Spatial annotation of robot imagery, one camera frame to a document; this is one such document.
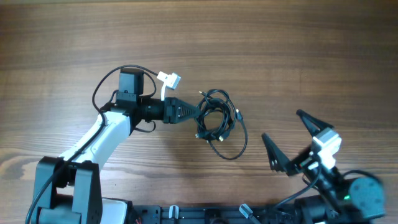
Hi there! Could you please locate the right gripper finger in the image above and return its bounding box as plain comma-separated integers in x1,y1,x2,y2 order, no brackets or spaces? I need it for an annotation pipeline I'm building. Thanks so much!
261,133,290,173
296,110,334,137

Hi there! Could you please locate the left camera cable black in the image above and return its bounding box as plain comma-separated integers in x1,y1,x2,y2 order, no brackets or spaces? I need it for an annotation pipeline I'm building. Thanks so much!
24,64,159,224

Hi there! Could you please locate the right camera cable black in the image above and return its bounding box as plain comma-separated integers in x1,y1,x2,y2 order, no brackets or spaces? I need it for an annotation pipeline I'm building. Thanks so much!
273,167,322,210

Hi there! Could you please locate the camera cable black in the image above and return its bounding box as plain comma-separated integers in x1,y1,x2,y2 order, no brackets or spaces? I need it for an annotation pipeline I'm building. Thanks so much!
24,64,159,224
273,167,322,210

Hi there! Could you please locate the black cable bundle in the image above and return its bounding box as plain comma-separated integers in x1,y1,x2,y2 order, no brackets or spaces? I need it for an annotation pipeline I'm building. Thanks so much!
194,88,249,161

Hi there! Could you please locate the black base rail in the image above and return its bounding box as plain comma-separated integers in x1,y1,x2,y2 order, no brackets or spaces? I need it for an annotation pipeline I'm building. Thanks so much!
125,205,301,224

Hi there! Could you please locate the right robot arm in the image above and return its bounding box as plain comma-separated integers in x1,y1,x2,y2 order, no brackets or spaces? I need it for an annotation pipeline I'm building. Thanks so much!
262,110,386,223

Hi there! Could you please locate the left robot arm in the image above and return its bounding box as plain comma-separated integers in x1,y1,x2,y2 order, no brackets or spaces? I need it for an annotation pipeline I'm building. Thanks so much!
25,65,200,224

